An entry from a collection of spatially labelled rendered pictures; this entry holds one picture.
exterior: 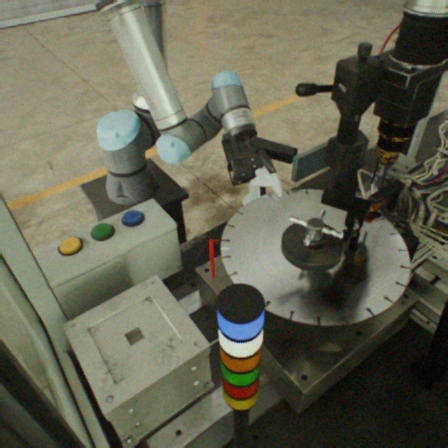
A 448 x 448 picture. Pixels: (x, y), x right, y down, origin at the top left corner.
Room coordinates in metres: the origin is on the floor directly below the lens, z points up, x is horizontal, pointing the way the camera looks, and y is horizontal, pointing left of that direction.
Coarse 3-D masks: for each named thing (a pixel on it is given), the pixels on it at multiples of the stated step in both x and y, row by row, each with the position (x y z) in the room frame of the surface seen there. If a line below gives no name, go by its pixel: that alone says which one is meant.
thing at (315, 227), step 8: (320, 216) 0.50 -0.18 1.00; (304, 224) 0.48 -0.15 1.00; (312, 224) 0.47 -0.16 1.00; (320, 224) 0.47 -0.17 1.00; (312, 232) 0.46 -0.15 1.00; (320, 232) 0.47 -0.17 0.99; (328, 232) 0.46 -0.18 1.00; (336, 232) 0.46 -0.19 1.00; (304, 240) 0.44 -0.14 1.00; (312, 240) 0.46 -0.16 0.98
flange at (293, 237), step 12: (288, 228) 0.51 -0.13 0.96; (300, 228) 0.51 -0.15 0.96; (288, 240) 0.48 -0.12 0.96; (300, 240) 0.48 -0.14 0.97; (324, 240) 0.46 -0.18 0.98; (336, 240) 0.48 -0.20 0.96; (288, 252) 0.45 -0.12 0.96; (300, 252) 0.45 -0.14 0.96; (312, 252) 0.45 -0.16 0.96; (324, 252) 0.45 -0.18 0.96; (336, 252) 0.45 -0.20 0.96; (300, 264) 0.43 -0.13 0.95; (312, 264) 0.42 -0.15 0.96; (324, 264) 0.42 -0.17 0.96
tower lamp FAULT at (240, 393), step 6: (258, 378) 0.20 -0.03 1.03; (228, 384) 0.20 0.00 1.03; (252, 384) 0.19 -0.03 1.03; (258, 384) 0.20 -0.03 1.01; (228, 390) 0.20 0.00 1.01; (234, 390) 0.19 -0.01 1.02; (240, 390) 0.19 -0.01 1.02; (246, 390) 0.19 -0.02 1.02; (252, 390) 0.19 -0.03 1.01; (234, 396) 0.19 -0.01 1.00; (240, 396) 0.19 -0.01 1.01; (246, 396) 0.19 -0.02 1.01; (252, 396) 0.19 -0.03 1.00
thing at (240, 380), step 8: (224, 368) 0.20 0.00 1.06; (256, 368) 0.20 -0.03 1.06; (224, 376) 0.20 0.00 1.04; (232, 376) 0.19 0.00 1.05; (240, 376) 0.19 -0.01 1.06; (248, 376) 0.19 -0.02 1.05; (256, 376) 0.20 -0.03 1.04; (232, 384) 0.19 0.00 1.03; (240, 384) 0.19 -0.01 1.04; (248, 384) 0.19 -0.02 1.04
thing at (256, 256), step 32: (288, 192) 0.63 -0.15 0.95; (320, 192) 0.63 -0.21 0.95; (256, 224) 0.54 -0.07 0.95; (288, 224) 0.53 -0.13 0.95; (384, 224) 0.52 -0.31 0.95; (224, 256) 0.46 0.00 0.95; (256, 256) 0.46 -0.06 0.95; (352, 256) 0.45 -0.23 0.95; (384, 256) 0.44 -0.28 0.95; (288, 288) 0.38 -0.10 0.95; (320, 288) 0.38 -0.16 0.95; (352, 288) 0.38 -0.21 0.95; (384, 288) 0.37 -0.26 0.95; (320, 320) 0.32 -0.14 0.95; (352, 320) 0.32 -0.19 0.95
